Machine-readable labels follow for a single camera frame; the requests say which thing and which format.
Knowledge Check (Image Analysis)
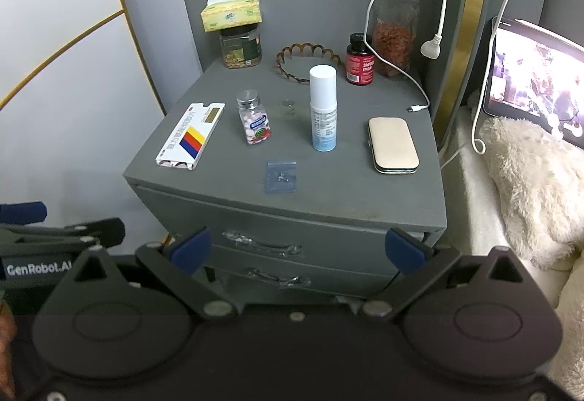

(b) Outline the white charging cable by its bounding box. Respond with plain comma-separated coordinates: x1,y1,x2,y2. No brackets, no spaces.
365,0,432,114

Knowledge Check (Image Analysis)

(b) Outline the white cable with charger puck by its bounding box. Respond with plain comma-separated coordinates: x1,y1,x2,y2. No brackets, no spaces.
419,0,525,155

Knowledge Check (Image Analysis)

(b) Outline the white spray bottle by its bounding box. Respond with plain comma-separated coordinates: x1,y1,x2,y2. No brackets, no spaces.
309,66,339,153

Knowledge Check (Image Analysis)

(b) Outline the gold trim strip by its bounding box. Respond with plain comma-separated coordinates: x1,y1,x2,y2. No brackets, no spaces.
432,0,492,152

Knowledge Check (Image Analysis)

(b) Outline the glass jar of nuts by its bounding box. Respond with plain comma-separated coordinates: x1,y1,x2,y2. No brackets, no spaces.
219,24,264,70

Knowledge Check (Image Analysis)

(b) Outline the clear bag of goji berries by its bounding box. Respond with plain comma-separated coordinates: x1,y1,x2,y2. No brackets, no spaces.
369,0,420,79

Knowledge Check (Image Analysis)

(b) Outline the brown wavy headband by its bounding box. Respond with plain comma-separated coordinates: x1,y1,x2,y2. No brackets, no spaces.
274,42,342,85

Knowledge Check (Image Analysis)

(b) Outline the clear pill bottle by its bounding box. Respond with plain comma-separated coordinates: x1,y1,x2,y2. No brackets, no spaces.
236,88,273,146

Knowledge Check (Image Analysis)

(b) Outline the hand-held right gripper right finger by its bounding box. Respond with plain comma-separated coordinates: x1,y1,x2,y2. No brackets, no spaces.
358,227,531,322

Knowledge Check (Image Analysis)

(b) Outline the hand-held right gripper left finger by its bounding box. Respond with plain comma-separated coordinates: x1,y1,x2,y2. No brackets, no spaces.
68,226,239,322

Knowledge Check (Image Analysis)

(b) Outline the clear drawer handle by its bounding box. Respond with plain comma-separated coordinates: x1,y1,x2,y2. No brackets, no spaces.
243,266,312,289
222,230,304,257

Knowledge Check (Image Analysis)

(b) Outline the beige manicure case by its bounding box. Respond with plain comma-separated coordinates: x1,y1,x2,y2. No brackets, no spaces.
367,116,420,176

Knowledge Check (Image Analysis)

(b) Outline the small clear zip bag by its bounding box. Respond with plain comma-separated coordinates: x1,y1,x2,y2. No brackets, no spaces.
264,160,297,196

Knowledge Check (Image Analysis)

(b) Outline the tablet with lit screen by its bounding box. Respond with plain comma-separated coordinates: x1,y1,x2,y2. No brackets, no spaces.
482,16,584,151

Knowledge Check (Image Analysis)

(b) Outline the grey drawer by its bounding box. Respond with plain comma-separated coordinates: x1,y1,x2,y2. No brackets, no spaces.
134,184,429,278
204,245,395,300

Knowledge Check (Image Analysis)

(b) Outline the grey nightstand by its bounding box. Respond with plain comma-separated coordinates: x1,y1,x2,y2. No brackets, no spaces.
123,59,448,300

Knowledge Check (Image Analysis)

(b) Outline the red supplement bottle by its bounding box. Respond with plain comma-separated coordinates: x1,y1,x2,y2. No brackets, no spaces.
345,32,377,86

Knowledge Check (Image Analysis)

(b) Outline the yellow tissue box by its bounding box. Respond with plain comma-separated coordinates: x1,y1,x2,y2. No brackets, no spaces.
200,0,264,34

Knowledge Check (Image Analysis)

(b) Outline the white striped medicine box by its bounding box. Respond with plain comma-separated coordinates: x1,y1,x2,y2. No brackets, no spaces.
155,102,227,171

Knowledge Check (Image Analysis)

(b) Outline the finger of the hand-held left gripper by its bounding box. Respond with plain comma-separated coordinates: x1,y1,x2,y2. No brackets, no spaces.
0,217,127,254
0,201,48,227

